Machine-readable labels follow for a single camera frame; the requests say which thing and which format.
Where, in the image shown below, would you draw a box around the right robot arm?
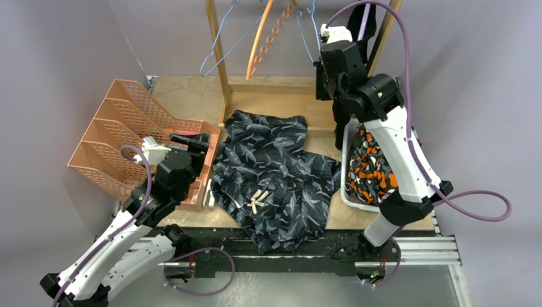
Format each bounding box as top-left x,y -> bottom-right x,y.
316,24 -> 453,260

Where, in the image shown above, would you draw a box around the peach plastic file organizer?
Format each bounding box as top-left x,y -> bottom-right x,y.
68,79 -> 221,212

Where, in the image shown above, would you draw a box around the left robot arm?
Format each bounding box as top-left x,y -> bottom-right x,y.
40,132 -> 211,306

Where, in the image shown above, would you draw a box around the white plastic basket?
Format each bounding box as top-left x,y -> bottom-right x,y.
341,119 -> 379,212

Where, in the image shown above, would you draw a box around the black garment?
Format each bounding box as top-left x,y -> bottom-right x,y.
332,4 -> 376,150

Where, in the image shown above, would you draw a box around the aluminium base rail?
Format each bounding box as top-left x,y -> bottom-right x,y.
122,227 -> 461,283

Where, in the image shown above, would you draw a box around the blue wire hanger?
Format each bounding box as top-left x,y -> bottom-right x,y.
198,1 -> 268,77

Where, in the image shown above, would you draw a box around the orange camouflage shorts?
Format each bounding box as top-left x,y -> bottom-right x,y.
346,125 -> 399,207

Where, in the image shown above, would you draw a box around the wooden clothes rack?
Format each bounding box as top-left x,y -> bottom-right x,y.
205,0 -> 404,139

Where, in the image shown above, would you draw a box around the white stapler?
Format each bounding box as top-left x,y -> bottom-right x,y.
202,179 -> 215,210

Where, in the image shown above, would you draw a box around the orange hanger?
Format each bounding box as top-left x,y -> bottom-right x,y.
245,0 -> 298,81

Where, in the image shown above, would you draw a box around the purple hanger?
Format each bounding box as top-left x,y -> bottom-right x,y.
357,4 -> 371,42

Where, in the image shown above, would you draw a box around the grey camouflage shorts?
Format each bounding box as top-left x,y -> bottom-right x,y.
212,110 -> 341,254

